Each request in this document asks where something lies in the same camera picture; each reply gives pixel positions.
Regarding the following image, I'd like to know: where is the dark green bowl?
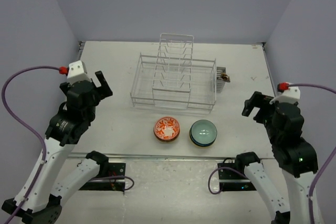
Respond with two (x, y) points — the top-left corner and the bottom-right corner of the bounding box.
(190, 120), (217, 143)

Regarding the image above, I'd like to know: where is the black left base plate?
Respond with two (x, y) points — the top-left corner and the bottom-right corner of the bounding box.
(79, 163), (126, 192)

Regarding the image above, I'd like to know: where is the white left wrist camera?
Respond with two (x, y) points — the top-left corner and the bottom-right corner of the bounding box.
(58, 60), (90, 84)

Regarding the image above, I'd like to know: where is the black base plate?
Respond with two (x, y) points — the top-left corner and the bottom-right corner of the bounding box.
(79, 163), (126, 192)
(218, 169), (256, 191)

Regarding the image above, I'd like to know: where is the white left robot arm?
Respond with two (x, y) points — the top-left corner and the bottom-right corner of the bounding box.
(2, 69), (113, 223)

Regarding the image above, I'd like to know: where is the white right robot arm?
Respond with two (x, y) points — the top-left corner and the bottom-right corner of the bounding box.
(234, 87), (323, 223)

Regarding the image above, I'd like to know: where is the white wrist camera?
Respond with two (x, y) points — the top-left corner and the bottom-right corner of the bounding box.
(269, 82), (301, 104)
(58, 60), (90, 84)

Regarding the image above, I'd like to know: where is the white wire dish rack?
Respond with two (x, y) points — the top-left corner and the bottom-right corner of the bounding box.
(130, 33), (217, 113)

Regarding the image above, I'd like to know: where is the orange leaf pattern bowl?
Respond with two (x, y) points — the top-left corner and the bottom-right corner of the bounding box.
(153, 116), (181, 139)

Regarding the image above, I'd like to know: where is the aluminium table edge rail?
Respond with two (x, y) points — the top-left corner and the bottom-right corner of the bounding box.
(39, 40), (85, 159)

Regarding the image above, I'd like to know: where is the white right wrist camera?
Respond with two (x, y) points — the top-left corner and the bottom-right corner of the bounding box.
(269, 82), (301, 104)

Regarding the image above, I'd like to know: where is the blue triangle pattern bowl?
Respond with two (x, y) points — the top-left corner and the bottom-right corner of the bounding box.
(191, 138), (215, 146)

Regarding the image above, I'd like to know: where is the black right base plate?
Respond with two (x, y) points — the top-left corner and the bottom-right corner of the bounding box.
(218, 169), (256, 191)

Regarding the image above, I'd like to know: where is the black leaf pattern bowl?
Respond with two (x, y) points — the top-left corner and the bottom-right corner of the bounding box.
(155, 136), (178, 143)

